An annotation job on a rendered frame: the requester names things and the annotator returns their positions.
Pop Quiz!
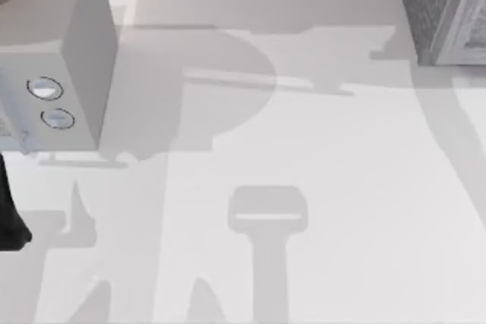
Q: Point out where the pale microwave oven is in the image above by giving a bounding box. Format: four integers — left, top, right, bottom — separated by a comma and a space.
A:
0, 0, 118, 155

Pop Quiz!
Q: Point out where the round microwave knob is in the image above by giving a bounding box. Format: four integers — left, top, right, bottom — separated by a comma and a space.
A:
26, 75, 65, 102
39, 108, 76, 131

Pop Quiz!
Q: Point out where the grey cabinet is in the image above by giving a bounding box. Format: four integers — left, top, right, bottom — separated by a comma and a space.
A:
393, 0, 486, 67

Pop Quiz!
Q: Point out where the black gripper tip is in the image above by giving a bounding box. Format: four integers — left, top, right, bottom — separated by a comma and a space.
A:
0, 153, 33, 252

